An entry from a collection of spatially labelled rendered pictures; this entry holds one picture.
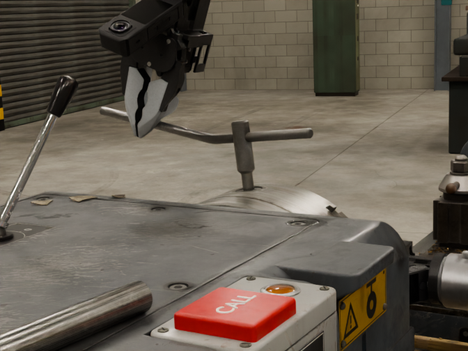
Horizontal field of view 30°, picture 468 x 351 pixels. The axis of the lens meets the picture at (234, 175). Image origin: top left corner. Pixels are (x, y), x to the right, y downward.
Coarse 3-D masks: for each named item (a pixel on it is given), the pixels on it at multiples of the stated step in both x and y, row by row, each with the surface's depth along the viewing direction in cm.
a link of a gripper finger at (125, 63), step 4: (124, 56) 113; (128, 56) 113; (124, 60) 113; (128, 60) 113; (132, 60) 112; (120, 64) 114; (124, 64) 113; (128, 64) 113; (132, 64) 113; (136, 64) 112; (120, 68) 114; (124, 68) 113; (128, 68) 113; (120, 72) 114; (124, 72) 114; (120, 76) 114; (124, 76) 114; (124, 80) 114; (124, 84) 114; (124, 88) 114; (124, 92) 114
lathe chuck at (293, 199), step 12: (228, 192) 108; (240, 192) 106; (252, 192) 105; (264, 192) 105; (276, 192) 106; (288, 192) 106; (300, 192) 107; (312, 192) 108; (276, 204) 101; (288, 204) 102; (300, 204) 103; (312, 204) 105; (324, 204) 106
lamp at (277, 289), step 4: (268, 288) 62; (272, 288) 62; (276, 288) 62; (280, 288) 62; (284, 288) 62; (288, 288) 62; (292, 288) 62; (272, 292) 62; (276, 292) 62; (280, 292) 62; (284, 292) 62; (288, 292) 62
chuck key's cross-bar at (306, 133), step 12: (108, 108) 120; (180, 132) 112; (192, 132) 111; (204, 132) 110; (252, 132) 106; (264, 132) 105; (276, 132) 103; (288, 132) 102; (300, 132) 101; (312, 132) 101
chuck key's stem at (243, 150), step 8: (240, 120) 106; (248, 120) 107; (232, 128) 107; (240, 128) 106; (248, 128) 106; (240, 136) 106; (240, 144) 106; (248, 144) 106; (240, 152) 106; (248, 152) 106; (240, 160) 106; (248, 160) 106; (240, 168) 107; (248, 168) 107; (248, 176) 107; (248, 184) 107
